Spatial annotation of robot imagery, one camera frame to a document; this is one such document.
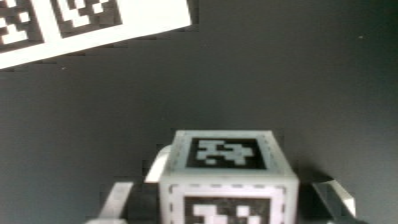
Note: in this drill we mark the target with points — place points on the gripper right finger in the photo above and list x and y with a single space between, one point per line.
338 202

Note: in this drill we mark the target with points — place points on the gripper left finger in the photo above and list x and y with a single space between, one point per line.
111 213

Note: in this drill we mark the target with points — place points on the white tagged cube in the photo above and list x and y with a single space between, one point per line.
225 178

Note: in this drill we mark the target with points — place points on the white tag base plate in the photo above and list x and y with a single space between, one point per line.
52 27

